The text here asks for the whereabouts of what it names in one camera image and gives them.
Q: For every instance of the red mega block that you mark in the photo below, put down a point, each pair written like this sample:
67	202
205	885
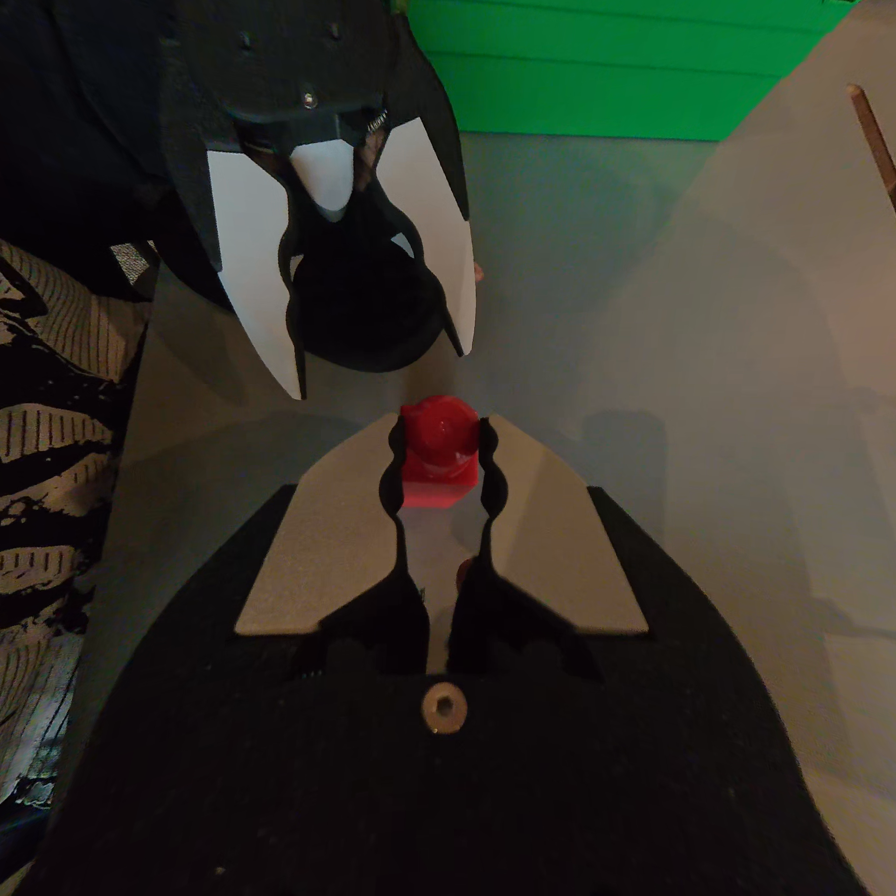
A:
441	448

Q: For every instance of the green plastic bin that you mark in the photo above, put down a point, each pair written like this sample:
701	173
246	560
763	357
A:
596	85

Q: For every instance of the person's right hand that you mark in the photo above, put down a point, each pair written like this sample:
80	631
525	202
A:
463	573

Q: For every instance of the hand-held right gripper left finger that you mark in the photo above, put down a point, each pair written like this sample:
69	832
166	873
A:
323	547

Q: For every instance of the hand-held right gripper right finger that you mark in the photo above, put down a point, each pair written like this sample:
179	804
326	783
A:
560	553

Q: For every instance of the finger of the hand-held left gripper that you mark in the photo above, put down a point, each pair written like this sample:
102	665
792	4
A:
448	266
252	266

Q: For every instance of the black white patterned clothing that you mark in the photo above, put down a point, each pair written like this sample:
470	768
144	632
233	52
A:
56	421

